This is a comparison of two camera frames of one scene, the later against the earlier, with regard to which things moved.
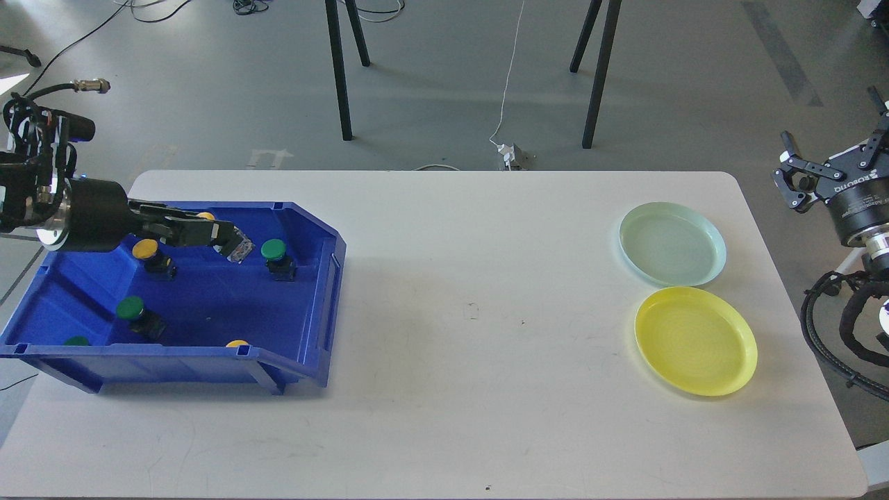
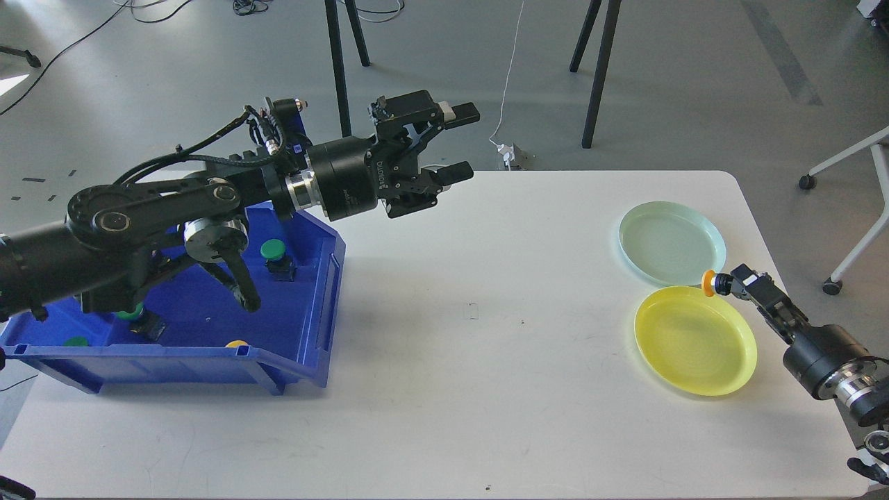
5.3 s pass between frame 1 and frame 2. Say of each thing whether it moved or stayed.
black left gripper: moved
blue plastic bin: stayed
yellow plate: stayed
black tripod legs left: stayed
